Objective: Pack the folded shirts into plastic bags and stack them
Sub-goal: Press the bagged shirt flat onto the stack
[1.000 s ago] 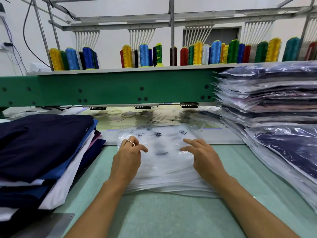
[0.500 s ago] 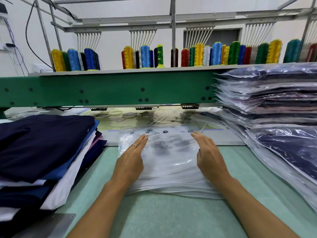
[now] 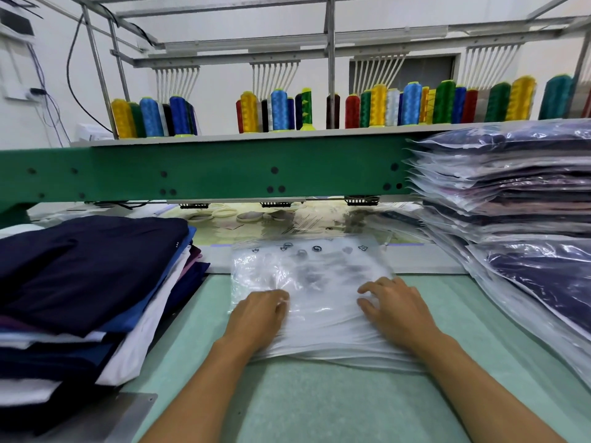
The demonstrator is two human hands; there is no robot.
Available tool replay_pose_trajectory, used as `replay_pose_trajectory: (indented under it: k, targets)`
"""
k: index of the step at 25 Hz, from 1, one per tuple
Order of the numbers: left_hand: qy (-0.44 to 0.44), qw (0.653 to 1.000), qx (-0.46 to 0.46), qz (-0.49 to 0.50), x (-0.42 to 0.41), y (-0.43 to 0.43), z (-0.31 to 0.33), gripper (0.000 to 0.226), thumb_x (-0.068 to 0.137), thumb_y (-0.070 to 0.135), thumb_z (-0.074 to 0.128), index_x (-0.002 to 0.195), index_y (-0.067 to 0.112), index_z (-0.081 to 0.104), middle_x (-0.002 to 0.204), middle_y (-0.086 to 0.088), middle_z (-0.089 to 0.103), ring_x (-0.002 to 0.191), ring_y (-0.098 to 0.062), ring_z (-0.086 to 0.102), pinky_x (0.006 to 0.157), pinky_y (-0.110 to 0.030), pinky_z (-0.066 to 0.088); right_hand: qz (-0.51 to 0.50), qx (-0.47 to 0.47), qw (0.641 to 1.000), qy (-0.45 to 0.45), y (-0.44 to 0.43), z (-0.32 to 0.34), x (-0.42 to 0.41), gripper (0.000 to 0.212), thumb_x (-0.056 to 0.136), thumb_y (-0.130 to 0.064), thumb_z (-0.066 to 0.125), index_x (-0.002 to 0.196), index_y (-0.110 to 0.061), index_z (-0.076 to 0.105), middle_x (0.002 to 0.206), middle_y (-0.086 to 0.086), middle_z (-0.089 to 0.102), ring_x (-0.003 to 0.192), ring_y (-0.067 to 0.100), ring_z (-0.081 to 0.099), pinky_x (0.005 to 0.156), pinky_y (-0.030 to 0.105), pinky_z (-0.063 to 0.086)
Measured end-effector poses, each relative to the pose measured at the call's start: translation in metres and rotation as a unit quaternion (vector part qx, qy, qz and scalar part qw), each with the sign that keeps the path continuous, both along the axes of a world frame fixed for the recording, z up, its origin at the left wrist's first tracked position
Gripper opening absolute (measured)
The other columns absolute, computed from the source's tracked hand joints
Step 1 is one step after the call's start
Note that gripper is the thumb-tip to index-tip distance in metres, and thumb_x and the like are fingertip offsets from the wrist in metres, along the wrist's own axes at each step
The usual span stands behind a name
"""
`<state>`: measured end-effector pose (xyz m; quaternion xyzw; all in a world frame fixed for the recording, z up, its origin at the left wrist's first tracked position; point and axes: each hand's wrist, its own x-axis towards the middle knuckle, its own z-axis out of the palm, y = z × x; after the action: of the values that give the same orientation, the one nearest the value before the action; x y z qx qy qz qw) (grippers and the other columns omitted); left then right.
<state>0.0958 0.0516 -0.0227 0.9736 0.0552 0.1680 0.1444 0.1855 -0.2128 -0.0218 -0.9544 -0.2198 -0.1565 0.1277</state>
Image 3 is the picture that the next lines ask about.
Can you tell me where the stack of bagged garments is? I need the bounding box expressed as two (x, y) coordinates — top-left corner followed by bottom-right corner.
(406, 119), (591, 388)

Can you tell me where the person's left hand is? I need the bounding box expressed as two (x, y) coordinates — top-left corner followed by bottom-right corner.
(222, 289), (292, 361)

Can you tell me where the person's left forearm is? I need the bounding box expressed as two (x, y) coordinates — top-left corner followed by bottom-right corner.
(140, 344), (269, 443)

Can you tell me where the person's right forearm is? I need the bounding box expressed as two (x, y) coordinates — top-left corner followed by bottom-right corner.
(411, 332), (560, 443)

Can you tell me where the black hanging cable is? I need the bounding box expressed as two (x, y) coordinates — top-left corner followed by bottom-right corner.
(66, 14), (116, 137)

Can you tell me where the grey metal thread rack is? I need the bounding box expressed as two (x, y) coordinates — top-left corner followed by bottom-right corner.
(69, 0), (591, 135)

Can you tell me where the person's right hand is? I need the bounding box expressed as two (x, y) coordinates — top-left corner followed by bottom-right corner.
(356, 276), (444, 356)

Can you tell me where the green machine beam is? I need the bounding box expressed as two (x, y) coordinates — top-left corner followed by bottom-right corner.
(0, 132), (444, 227)

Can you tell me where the row of coloured thread spools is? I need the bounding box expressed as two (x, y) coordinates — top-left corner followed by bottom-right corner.
(111, 73), (591, 139)

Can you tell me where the stack of plastic bags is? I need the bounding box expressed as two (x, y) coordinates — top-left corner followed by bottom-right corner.
(229, 237), (426, 370)

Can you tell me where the wall router with antennas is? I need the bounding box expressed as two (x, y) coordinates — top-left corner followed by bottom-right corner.
(0, 0), (42, 38)

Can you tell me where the white box device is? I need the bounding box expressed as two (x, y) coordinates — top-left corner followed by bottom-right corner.
(74, 122), (114, 144)

